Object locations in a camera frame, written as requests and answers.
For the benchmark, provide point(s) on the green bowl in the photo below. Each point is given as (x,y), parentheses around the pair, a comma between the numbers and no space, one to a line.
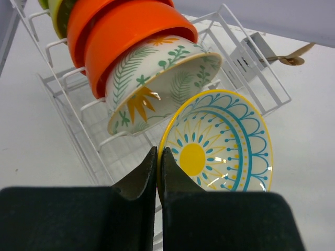
(60,13)
(44,4)

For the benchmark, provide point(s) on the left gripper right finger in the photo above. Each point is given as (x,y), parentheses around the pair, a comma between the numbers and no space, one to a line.
(195,219)

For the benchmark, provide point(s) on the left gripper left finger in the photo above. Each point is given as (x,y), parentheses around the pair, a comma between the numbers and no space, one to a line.
(117,217)

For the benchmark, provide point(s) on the white wire dish rack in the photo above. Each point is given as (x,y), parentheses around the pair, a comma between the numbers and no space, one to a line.
(105,158)

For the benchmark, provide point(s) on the gold spoon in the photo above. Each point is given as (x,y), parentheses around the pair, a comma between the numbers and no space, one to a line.
(293,59)

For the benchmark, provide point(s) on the orange bowl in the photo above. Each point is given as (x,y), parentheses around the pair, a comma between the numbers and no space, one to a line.
(168,21)
(86,14)

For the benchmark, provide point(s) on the blue yellow patterned bowl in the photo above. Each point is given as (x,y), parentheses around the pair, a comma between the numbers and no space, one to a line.
(220,140)

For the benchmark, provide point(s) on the floral leaf patterned bowl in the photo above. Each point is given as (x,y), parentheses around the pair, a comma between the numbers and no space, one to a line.
(154,79)

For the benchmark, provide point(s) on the grey metal cutlery holder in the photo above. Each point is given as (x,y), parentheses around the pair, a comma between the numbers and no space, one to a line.
(243,60)

